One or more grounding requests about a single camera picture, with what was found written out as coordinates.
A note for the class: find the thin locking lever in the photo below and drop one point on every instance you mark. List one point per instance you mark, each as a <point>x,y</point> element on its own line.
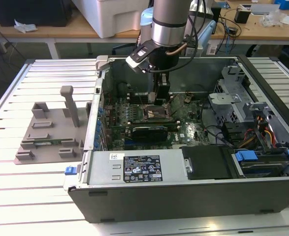
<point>140,99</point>

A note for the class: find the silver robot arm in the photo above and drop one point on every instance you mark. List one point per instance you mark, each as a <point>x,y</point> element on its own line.
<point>169,32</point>

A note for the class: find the CPU socket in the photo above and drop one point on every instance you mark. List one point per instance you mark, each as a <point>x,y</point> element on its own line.
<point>156,113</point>

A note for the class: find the black RAM slot bank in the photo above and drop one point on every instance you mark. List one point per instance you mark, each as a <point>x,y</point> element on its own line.
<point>154,122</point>
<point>134,98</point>

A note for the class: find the grey case latch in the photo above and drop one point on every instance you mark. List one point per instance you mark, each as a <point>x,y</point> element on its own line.
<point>102,61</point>

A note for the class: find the white plastic container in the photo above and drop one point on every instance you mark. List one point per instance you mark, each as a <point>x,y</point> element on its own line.
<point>114,17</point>

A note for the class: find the metal drive cage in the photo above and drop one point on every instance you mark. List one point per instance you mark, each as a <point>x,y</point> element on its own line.
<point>223,98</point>

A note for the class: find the black graphics card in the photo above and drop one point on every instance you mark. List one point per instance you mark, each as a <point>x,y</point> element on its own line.
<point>149,134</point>

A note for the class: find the green motherboard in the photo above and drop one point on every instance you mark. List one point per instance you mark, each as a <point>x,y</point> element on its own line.
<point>191,130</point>

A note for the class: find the black power adapter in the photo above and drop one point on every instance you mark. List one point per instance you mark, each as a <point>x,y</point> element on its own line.
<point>233,30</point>

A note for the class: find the small black box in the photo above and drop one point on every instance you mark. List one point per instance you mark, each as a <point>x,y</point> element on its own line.
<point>241,16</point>

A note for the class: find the wooden desk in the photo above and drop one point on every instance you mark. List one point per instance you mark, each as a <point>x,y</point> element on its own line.
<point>68,29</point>

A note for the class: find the black plastic shroud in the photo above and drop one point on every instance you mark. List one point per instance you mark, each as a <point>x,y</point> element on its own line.
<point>208,162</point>

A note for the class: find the grey flat box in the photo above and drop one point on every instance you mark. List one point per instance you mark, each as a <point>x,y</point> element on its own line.
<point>265,9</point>

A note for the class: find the clear plastic bag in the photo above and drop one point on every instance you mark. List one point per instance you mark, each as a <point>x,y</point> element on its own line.
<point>272,18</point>

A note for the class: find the grey parts rack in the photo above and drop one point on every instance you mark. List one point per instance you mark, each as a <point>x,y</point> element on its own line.
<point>58,118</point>

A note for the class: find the hard disk in blue carrier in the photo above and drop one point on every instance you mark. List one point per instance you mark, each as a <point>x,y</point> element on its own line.
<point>245,156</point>

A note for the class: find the silver power supply unit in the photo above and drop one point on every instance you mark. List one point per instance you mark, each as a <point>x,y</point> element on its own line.
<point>102,172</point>

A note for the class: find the open black PC case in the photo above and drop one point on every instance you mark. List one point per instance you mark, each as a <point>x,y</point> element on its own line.
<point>183,201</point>

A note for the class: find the green RAM stick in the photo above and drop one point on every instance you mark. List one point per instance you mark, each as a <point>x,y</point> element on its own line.
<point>48,142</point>

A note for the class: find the black computer tower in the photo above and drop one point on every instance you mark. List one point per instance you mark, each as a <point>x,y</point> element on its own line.
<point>31,12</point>

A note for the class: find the blue plastic case clip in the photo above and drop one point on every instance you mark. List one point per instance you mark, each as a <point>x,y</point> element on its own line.
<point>70,171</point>

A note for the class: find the crumpled white paper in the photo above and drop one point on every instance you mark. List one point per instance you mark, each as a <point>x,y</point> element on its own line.
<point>24,27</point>

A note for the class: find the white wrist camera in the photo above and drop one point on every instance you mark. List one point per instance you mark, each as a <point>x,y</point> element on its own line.
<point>134,62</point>

